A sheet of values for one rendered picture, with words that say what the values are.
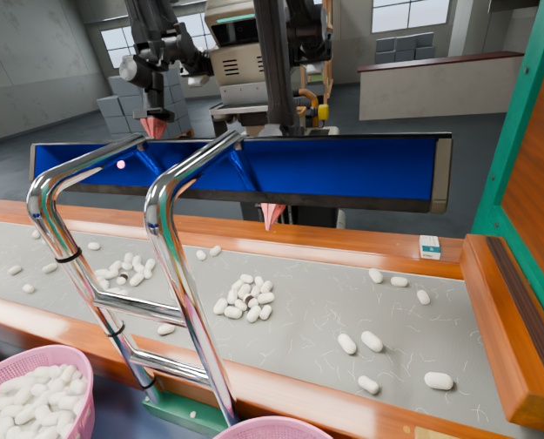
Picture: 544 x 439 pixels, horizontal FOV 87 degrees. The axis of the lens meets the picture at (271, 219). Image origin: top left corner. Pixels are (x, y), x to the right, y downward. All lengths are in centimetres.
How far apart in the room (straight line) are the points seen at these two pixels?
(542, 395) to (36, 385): 74
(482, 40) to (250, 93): 599
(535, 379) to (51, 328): 79
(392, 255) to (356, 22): 818
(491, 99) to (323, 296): 487
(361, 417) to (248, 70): 99
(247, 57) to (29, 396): 101
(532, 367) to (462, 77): 482
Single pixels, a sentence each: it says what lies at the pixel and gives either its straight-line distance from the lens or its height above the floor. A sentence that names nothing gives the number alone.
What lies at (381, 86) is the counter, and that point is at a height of 47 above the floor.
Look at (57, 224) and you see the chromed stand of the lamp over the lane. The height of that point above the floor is 107.
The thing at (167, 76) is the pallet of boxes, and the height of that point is 98.
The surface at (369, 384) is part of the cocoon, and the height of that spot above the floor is 76.
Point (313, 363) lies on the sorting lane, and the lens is 54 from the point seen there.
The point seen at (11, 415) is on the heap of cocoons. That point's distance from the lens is 71.
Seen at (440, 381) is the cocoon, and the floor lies 76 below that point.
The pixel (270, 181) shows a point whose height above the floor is 107.
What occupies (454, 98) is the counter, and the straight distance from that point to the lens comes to 518.
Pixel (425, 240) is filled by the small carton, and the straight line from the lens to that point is 74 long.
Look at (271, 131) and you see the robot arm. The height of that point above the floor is 105.
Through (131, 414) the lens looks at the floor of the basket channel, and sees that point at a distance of 67.
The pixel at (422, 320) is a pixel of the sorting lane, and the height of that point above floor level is 74.
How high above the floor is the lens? 121
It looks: 31 degrees down
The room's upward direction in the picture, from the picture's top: 8 degrees counter-clockwise
